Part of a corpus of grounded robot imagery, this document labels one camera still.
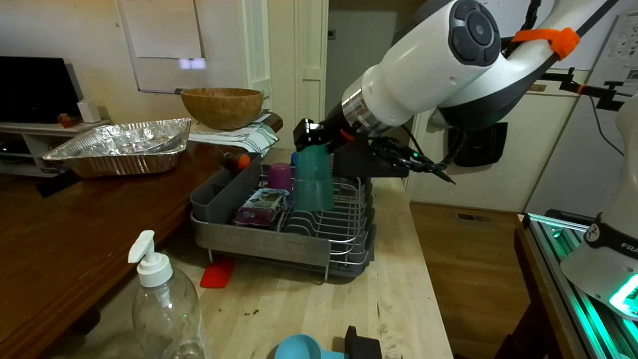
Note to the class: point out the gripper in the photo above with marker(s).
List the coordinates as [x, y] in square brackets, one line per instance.
[333, 124]

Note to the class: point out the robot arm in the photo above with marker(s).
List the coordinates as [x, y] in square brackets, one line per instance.
[418, 70]

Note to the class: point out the green plastic cup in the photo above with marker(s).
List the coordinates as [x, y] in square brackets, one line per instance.
[313, 195]
[314, 162]

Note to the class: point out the purple plastic cup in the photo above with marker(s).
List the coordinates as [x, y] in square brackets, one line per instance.
[280, 177]

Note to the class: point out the light blue plastic cup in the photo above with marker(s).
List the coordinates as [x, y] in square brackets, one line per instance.
[301, 349]

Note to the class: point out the folded striped dish towel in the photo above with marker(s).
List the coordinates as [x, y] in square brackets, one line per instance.
[244, 137]

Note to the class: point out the white door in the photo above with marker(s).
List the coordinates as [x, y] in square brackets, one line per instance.
[311, 65]

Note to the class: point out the purple printed packet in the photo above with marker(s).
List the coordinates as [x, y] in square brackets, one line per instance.
[261, 207]

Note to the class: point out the wooden bowl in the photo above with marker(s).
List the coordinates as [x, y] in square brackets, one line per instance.
[222, 107]

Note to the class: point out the grey utensil holder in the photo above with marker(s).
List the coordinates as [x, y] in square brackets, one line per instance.
[227, 192]

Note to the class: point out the red plastic drain spout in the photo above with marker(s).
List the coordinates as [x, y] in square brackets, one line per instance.
[217, 274]

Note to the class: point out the whiteboard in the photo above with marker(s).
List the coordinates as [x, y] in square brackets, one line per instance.
[159, 45]

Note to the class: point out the floor vent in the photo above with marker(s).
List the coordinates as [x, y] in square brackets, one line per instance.
[472, 217]

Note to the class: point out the aluminium foil tray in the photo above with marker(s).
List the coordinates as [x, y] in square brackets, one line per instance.
[119, 144]

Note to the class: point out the white cabinet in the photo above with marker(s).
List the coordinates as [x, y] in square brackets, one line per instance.
[498, 179]

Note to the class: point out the small white box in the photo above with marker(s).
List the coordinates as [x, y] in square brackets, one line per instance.
[88, 110]

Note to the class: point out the clear soap pump bottle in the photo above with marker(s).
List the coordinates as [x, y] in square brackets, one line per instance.
[167, 309]

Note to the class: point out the small red-brown object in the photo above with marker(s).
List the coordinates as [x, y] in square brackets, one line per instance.
[65, 120]

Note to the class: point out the brown wooden table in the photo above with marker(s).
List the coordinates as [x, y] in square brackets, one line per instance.
[79, 224]

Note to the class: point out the black television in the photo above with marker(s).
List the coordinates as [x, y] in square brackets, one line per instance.
[35, 89]

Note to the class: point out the white television shelf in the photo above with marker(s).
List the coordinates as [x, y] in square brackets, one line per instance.
[30, 144]

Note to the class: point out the white refrigerator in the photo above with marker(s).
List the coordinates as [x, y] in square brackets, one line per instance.
[583, 164]

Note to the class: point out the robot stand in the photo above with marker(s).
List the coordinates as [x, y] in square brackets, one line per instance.
[563, 279]

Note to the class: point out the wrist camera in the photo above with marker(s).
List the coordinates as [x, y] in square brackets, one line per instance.
[364, 162]

